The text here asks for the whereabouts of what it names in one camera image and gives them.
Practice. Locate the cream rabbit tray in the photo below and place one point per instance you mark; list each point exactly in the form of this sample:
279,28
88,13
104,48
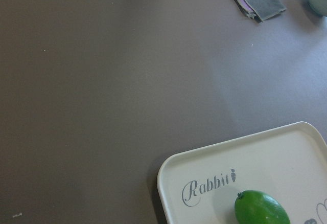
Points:
288,163

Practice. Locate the green lime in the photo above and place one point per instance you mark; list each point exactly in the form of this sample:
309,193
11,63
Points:
258,207

